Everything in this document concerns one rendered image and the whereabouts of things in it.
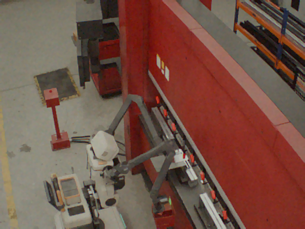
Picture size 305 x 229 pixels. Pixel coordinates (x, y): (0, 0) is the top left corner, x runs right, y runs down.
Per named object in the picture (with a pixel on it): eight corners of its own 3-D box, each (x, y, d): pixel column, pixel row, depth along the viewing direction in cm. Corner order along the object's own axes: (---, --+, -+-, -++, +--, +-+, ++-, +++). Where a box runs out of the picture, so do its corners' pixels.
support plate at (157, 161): (150, 158, 364) (150, 158, 363) (178, 152, 370) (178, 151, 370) (156, 173, 351) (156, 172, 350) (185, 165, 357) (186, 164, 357)
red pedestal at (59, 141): (49, 141, 528) (39, 89, 476) (68, 137, 534) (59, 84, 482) (52, 151, 513) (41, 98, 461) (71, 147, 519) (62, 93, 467)
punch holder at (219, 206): (214, 203, 300) (217, 189, 290) (224, 200, 302) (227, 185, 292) (222, 217, 289) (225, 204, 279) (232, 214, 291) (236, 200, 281)
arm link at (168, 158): (168, 146, 322) (169, 150, 312) (176, 148, 323) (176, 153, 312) (149, 193, 332) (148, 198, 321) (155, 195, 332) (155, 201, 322)
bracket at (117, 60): (99, 65, 456) (99, 60, 451) (120, 61, 462) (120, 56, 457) (108, 84, 426) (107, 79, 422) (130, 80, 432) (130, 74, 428)
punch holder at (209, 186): (203, 185, 315) (205, 170, 304) (213, 182, 317) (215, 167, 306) (211, 198, 304) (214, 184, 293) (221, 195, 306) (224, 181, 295)
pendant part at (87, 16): (82, 70, 456) (75, 1, 402) (103, 68, 459) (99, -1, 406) (83, 96, 417) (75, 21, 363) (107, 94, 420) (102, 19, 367)
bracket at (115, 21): (96, 26, 425) (96, 20, 421) (118, 22, 431) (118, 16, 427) (105, 43, 395) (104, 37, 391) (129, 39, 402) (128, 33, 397)
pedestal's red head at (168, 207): (151, 211, 358) (151, 198, 347) (169, 209, 361) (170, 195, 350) (156, 229, 343) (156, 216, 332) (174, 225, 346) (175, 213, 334)
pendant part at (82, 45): (79, 63, 440) (76, 34, 418) (90, 62, 442) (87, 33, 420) (80, 87, 406) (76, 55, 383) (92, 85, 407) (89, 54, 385)
